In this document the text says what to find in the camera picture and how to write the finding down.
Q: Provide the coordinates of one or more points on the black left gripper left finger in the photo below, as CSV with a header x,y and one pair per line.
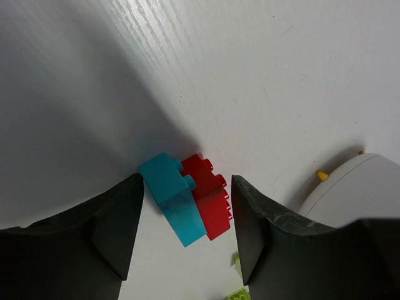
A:
x,y
81,253

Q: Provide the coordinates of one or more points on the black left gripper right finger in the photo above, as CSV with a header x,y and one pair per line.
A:
x,y
285,255

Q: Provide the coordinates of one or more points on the red lego brick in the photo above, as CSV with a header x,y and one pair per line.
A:
x,y
210,195

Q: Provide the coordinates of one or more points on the teal lego brick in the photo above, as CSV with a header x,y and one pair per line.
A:
x,y
172,193

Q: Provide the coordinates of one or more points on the light green half-round lego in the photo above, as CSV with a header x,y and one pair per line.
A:
x,y
235,262

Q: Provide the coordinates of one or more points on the light green upturned lego brick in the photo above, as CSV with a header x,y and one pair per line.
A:
x,y
241,294

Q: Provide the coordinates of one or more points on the white round divided container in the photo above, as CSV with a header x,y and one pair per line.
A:
x,y
366,186

